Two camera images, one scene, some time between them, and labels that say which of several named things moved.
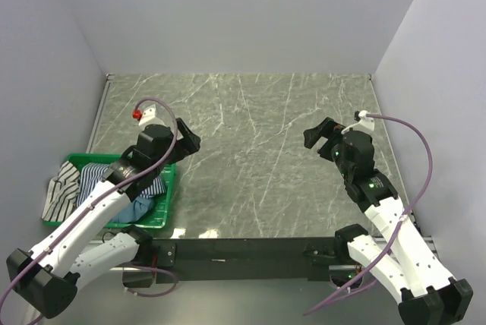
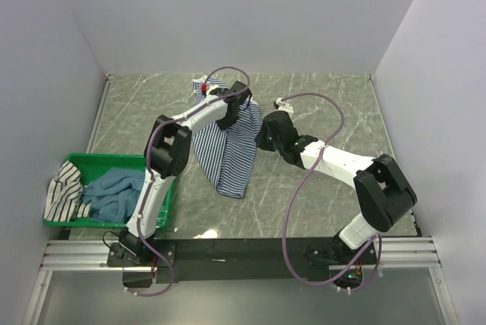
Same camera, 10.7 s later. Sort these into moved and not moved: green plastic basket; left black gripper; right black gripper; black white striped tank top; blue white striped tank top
Moved: right black gripper; blue white striped tank top; left black gripper
Not moved: green plastic basket; black white striped tank top
